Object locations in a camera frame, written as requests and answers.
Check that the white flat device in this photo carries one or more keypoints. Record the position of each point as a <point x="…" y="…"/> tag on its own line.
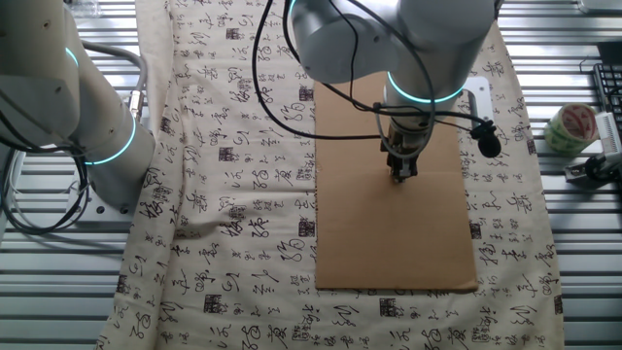
<point x="602" y="5"/>

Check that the white calligraphy print cloth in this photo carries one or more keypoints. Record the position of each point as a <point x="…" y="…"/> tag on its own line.
<point x="233" y="219"/>

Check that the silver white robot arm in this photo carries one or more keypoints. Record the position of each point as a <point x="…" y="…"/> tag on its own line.
<point x="437" y="29"/>

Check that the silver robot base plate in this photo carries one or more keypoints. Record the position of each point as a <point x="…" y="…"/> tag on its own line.
<point x="112" y="216"/>

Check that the brown cardboard sheet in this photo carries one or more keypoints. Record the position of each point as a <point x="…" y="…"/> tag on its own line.
<point x="379" y="233"/>

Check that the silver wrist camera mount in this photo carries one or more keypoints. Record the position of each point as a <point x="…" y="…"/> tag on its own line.
<point x="478" y="97"/>

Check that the black camera clamp stand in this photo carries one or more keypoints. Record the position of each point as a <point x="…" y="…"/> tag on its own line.
<point x="595" y="170"/>

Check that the clear packing tape roll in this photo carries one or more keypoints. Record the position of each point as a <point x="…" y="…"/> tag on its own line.
<point x="571" y="129"/>

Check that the black keyboard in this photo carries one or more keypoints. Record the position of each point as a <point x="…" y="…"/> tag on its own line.
<point x="611" y="92"/>

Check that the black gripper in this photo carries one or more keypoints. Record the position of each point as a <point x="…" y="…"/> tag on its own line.
<point x="402" y="148"/>

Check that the clear plastic item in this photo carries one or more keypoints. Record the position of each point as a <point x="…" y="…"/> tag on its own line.
<point x="85" y="7"/>

